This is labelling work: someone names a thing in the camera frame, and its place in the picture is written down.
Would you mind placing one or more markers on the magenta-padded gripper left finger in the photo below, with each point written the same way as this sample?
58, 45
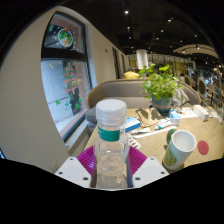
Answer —
85, 160

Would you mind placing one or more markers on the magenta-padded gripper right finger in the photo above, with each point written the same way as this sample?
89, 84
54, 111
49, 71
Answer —
137, 160

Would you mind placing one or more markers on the clear plastic bottle white cap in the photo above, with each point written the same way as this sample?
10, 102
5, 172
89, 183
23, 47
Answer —
111, 150

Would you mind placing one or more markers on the pill blister pack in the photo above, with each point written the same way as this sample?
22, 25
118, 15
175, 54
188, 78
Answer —
135, 142

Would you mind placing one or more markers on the flat blue box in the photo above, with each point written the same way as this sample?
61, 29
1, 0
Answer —
132, 124

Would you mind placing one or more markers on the white mug with green print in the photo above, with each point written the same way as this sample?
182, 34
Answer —
180, 150

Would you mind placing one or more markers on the white and teal tube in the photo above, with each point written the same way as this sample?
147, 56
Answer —
163, 124

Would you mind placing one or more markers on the small white blue box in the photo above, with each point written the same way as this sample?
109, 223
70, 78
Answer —
175, 117

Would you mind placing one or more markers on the flat round red coaster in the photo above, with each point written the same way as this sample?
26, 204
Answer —
203, 147

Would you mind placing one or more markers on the white printed leaflet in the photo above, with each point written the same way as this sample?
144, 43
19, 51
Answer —
190, 114

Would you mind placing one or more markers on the grey curved sofa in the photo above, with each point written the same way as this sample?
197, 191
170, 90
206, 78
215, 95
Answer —
116, 91

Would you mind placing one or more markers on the grey zigzag striped cushion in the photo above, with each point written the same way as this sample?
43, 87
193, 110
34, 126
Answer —
181, 96

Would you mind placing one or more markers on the green potted plant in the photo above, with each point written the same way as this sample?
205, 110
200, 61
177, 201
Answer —
160, 85

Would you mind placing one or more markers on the white and orange box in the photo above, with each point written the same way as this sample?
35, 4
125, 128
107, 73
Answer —
201, 112

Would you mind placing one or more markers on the person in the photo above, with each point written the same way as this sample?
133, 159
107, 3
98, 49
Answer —
130, 75

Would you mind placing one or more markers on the group of oval-back chairs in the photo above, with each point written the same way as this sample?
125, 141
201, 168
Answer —
201, 87

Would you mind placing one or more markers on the white round column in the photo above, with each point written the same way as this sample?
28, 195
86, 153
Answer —
142, 60

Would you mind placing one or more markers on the group of ceiling spotlights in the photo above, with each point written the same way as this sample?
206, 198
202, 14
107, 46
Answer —
126, 12

